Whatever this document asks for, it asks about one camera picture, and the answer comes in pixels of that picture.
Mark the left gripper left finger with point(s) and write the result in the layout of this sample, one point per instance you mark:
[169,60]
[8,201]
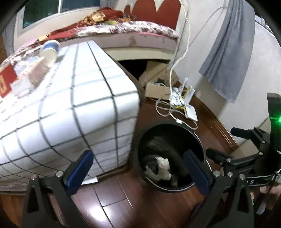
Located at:
[38,210]

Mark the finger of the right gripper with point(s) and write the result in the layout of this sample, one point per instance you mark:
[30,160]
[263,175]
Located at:
[248,134]
[218,157]

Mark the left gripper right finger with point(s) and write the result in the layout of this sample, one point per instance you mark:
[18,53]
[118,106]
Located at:
[227,200]

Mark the black trash bin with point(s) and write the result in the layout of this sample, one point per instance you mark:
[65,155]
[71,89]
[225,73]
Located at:
[169,140]

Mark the person right hand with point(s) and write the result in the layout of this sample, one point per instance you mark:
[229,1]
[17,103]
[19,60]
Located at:
[266,197]

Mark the crumpled white tissue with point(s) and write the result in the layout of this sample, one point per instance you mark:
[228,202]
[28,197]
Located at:
[161,168]

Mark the grey hanging towel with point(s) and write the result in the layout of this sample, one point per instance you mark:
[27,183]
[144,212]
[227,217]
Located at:
[227,63]

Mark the white wifi router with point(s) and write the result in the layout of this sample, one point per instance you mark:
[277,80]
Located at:
[181,97]

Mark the cardboard box under bed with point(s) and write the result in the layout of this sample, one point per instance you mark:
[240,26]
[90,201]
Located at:
[155,80]

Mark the white grid tablecloth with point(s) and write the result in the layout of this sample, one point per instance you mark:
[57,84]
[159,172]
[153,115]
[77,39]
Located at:
[85,102]

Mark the red paper packet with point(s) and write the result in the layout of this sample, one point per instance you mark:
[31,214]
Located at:
[7,76]

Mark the clear plastic wrapper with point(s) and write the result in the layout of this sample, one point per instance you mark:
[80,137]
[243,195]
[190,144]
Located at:
[30,73]

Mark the red wooden headboard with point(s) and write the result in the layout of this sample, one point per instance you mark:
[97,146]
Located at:
[167,13]

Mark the bed with floral sheet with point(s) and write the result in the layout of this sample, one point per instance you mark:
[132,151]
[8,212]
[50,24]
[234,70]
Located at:
[124,41]

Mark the white blue paper cup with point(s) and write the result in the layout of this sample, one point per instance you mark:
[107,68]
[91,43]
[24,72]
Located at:
[49,52]

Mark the red patterned blanket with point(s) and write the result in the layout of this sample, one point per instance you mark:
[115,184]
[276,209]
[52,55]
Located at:
[103,16]

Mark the window with white frame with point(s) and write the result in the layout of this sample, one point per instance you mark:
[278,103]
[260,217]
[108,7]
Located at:
[37,12]

